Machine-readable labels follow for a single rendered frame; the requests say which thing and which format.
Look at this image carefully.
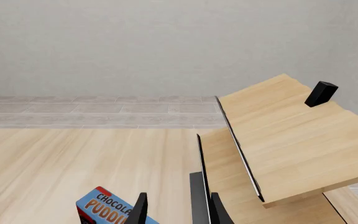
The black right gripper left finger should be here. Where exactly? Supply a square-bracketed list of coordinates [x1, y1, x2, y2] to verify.
[124, 192, 149, 224]

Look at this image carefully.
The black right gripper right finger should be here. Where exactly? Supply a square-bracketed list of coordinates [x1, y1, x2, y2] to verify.
[210, 192, 235, 224]

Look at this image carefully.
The small black block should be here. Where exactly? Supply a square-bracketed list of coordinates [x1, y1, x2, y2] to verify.
[304, 80, 339, 108]

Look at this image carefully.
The wooden cabinet drawer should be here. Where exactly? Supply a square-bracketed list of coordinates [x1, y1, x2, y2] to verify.
[189, 133, 265, 224]

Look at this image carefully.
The blue chocolate pudding box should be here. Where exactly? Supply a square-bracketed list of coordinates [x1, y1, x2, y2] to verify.
[75, 185, 160, 224]

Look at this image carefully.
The wooden cabinet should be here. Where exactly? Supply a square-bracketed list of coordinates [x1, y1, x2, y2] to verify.
[214, 73, 358, 224]

